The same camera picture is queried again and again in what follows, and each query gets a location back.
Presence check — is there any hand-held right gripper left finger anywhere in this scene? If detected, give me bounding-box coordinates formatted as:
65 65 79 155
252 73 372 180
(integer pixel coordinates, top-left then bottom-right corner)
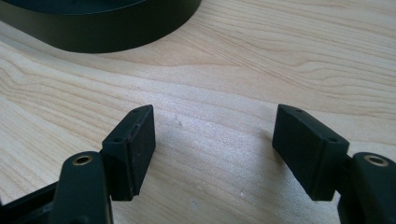
101 104 157 202

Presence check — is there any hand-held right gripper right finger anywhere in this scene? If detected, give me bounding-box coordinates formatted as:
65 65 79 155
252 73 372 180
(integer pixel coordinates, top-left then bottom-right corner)
272 104 351 202

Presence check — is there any black round container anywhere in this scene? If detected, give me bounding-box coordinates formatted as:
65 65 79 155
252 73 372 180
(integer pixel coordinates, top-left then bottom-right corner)
0 0 204 54

